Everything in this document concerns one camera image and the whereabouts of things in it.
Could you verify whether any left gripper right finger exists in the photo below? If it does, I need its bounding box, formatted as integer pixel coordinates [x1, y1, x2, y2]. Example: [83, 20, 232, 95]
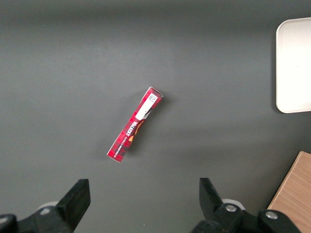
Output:
[191, 178, 245, 233]

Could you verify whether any white cutting board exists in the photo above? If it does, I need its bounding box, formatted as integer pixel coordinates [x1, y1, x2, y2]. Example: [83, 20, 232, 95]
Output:
[275, 17, 311, 114]

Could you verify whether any red tartan cookie box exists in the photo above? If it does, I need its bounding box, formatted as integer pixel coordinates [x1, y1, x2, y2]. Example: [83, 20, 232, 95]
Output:
[106, 86, 164, 164]

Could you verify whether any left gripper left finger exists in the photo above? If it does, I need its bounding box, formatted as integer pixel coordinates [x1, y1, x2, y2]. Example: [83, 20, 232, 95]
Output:
[34, 179, 91, 233]

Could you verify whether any wooden drawer cabinet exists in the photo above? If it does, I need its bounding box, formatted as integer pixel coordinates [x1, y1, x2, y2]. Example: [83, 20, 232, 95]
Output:
[267, 150, 311, 233]

